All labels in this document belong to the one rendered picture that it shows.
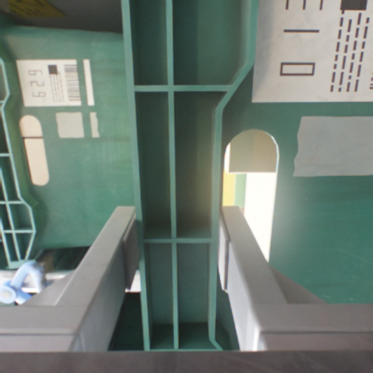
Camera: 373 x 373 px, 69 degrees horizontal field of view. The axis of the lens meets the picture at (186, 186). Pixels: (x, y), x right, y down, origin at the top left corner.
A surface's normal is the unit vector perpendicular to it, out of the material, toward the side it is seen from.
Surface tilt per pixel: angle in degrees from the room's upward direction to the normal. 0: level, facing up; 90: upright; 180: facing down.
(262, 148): 90
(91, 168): 94
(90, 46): 96
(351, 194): 96
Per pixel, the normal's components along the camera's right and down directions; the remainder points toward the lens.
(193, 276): 0.07, 0.30
